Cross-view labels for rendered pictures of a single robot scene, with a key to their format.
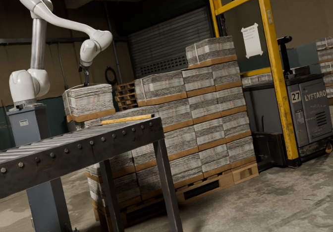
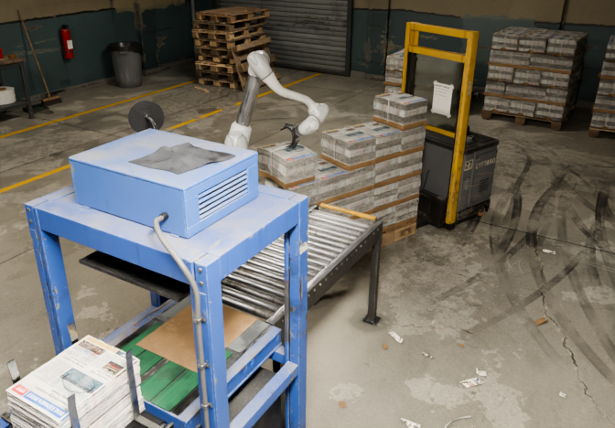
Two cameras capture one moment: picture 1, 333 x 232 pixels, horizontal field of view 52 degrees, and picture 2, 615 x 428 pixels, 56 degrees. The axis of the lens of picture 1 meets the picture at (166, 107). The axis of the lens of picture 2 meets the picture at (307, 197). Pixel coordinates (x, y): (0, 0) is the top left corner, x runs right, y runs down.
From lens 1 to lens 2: 248 cm
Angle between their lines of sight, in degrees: 23
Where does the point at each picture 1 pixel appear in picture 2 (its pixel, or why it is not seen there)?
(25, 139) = not seen: hidden behind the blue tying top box
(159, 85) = (355, 152)
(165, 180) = (375, 267)
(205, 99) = (389, 165)
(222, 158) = (390, 219)
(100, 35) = (321, 112)
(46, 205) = not seen: hidden behind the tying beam
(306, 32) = (482, 1)
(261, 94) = (434, 150)
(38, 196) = not seen: hidden behind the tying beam
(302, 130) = (464, 197)
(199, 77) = (389, 144)
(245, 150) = (409, 210)
